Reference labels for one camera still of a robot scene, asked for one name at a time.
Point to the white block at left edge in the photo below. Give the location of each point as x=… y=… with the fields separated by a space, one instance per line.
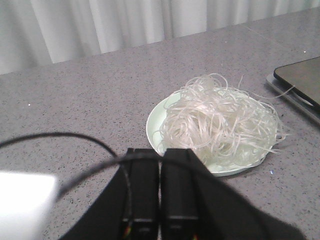
x=26 y=200

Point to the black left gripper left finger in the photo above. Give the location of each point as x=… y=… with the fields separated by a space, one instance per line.
x=126 y=209

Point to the black silver kitchen scale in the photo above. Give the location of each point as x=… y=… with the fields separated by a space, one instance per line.
x=299 y=84

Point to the light green round plate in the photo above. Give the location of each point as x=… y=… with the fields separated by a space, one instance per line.
x=160 y=125

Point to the white translucent vermicelli bundle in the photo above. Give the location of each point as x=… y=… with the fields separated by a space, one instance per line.
x=220 y=125

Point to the white pleated curtain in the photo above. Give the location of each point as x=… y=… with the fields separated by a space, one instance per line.
x=36 y=33

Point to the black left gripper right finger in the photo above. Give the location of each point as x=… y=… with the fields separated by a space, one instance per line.
x=195 y=205

